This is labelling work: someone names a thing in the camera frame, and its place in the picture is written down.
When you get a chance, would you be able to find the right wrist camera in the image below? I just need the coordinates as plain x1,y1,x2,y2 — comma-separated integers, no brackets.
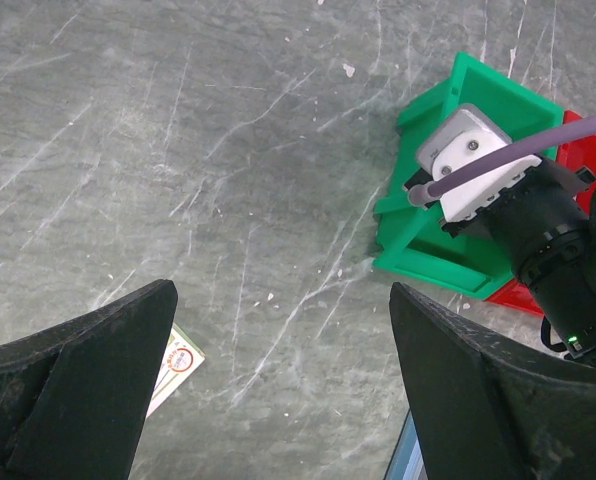
415,102,544,224

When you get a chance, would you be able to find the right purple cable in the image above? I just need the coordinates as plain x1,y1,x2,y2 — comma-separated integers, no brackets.
407,110,596,209

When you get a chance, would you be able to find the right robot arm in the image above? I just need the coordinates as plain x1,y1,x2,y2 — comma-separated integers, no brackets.
442,159,596,368

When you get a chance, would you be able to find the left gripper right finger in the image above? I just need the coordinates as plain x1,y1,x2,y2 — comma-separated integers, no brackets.
389,283,596,479

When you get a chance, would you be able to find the blue card holder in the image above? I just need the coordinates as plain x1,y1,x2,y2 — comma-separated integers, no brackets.
384,411,427,480

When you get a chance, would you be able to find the red plastic bin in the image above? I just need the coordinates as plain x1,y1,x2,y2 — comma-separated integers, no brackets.
486,135,596,316

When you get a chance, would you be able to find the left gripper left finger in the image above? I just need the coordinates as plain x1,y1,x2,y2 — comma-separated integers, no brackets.
0,279,178,479

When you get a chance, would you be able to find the green plastic bin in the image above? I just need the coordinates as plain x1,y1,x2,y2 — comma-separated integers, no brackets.
374,52,564,299

